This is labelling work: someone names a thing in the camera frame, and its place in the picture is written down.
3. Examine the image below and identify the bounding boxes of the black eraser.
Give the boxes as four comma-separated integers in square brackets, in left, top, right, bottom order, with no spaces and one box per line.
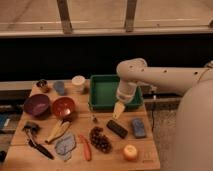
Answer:
[107,120,128,138]

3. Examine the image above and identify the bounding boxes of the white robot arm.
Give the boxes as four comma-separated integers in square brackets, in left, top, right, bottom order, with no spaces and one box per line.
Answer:
[116,58,213,171]

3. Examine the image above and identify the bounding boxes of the white cup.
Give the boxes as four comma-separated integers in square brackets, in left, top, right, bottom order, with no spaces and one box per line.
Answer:
[71,75,86,93]

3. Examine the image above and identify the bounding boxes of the blue-grey cup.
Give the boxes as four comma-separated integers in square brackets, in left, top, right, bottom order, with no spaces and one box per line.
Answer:
[53,81,65,95]

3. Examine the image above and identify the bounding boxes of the green plastic tray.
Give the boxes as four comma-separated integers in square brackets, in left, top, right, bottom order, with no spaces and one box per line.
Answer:
[88,73,144,111]

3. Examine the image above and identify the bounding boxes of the blue sponge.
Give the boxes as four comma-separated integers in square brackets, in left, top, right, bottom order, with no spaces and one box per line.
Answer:
[132,118,146,138]

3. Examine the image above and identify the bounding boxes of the purple grapes bunch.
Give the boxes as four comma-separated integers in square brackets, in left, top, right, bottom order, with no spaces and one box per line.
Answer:
[89,127,112,153]

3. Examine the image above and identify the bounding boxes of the orange apple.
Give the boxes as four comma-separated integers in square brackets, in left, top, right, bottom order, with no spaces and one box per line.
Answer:
[123,144,138,161]

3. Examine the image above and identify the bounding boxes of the red bowl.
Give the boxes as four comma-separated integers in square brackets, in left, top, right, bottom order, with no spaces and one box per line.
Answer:
[51,97,75,119]

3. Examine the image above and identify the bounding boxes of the yellow banana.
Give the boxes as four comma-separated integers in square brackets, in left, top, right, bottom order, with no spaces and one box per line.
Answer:
[45,120,70,144]

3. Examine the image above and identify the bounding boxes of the blue-grey cloth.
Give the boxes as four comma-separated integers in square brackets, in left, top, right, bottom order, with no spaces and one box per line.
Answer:
[55,133,76,161]

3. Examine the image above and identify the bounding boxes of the purple bowl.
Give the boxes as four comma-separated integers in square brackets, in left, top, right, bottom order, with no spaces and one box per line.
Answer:
[23,94,50,117]

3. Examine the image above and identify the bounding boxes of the dark metal tool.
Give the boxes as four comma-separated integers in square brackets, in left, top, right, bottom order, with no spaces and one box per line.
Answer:
[22,121,40,142]

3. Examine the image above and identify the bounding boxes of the black handled knife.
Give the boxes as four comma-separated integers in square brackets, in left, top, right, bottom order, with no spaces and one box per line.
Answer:
[28,140,54,160]

